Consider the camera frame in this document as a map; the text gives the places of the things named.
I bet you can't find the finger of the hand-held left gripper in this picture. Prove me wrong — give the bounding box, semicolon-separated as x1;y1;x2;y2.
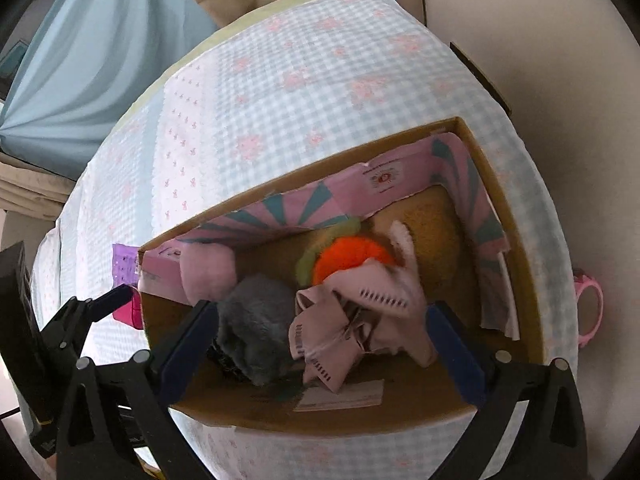
41;284;135;360

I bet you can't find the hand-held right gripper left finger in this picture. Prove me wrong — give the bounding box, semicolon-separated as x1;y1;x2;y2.
55;299;220;480

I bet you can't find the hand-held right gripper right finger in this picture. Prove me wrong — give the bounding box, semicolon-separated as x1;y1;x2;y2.
425;300;590;480

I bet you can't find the grey plush toy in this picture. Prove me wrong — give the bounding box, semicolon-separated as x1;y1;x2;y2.
212;275;306;386

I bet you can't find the pale pink soft sock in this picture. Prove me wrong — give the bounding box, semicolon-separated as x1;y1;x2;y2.
180;247;239;306

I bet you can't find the plush doll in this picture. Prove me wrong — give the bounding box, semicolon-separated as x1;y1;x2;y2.
289;220;441;393

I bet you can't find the cardboard box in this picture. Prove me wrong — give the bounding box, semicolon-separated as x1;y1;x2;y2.
137;116;546;433

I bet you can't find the magenta pink box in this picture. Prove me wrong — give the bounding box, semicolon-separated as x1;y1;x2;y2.
112;244;141;288

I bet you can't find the light blue hanging cloth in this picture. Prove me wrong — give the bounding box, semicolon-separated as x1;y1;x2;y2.
0;0;221;181

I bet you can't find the checkered floral blanket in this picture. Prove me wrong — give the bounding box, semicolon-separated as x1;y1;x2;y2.
30;0;578;480

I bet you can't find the pink plastic ring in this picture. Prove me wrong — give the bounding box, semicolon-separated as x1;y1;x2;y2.
572;267;605;348

